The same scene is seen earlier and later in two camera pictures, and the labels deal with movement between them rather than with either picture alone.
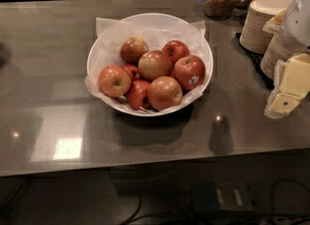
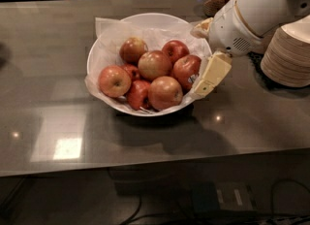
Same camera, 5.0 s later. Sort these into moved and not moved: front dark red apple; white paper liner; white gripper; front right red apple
Moved: white gripper
Not moved: front right red apple; white paper liner; front dark red apple
